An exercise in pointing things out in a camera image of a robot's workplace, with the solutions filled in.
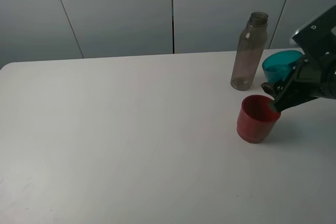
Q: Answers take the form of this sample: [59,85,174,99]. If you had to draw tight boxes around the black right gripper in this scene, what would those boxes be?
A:
[261,54,335,112]

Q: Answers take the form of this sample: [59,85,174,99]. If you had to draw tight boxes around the teal transparent plastic cup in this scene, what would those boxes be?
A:
[262,50,303,83]

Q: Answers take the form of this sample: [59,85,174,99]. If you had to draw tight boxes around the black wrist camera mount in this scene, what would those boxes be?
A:
[290,5,335,63]

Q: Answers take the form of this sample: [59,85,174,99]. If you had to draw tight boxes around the red plastic cup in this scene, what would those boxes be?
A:
[236,95,281,144]

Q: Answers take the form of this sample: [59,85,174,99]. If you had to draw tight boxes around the grey transparent water bottle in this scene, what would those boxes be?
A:
[230,12,268,91]

